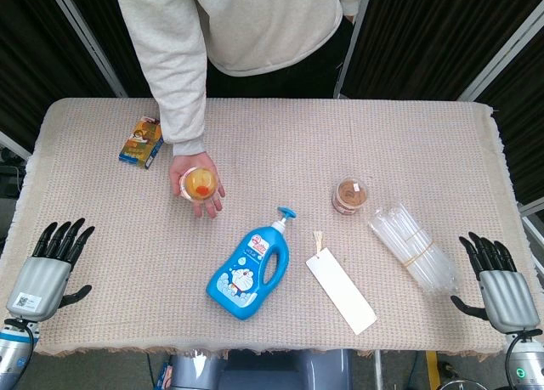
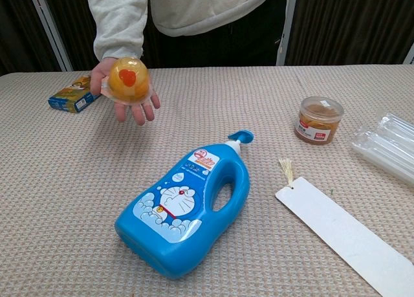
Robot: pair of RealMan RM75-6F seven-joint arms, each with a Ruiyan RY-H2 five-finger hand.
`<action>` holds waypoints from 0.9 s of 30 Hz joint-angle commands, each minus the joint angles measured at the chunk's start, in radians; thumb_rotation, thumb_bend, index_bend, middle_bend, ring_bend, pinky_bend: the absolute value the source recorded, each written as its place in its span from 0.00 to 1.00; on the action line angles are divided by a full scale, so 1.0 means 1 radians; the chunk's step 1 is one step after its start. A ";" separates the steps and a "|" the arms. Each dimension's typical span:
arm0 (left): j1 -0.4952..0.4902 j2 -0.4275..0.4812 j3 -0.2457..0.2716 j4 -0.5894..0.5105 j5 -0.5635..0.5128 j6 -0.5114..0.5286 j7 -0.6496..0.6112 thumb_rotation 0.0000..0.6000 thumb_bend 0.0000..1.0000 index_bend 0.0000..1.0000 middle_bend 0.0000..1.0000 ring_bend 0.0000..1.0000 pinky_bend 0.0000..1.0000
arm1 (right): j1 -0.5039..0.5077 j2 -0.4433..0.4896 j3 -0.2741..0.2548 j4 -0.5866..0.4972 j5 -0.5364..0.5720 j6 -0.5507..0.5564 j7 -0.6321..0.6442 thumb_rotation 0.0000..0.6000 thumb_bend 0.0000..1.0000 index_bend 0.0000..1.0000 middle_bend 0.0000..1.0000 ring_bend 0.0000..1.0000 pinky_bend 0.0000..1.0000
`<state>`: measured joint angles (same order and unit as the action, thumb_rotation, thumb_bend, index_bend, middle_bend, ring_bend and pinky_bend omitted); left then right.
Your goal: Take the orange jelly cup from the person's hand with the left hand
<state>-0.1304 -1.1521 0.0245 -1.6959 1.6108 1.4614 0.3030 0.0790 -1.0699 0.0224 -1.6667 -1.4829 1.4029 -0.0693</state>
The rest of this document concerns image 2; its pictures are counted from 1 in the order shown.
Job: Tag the clear jar brown contents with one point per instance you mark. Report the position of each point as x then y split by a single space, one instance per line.
318 120

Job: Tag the white metal frame post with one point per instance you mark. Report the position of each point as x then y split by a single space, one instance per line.
50 28
410 52
286 22

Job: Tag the person's bare right hand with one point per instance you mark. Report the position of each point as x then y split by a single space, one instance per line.
136 111

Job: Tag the blue cartoon detergent pump bottle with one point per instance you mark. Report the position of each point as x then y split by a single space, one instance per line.
186 206

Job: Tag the beige woven tablecloth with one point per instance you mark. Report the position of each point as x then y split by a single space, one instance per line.
64 196

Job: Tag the blue and yellow carton box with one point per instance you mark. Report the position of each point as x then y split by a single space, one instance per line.
72 94

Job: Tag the orange jelly cup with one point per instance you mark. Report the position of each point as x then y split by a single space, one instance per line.
128 80

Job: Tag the white bookmark with tassel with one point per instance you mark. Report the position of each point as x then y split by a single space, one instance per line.
343 232

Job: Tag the person's torso in grey sweatshirt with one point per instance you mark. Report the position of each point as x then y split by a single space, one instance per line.
213 25

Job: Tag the clear plastic tube pack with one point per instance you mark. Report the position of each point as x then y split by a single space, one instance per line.
388 148

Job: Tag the grey sweatshirt forearm sleeve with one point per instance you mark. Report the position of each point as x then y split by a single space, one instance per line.
119 22

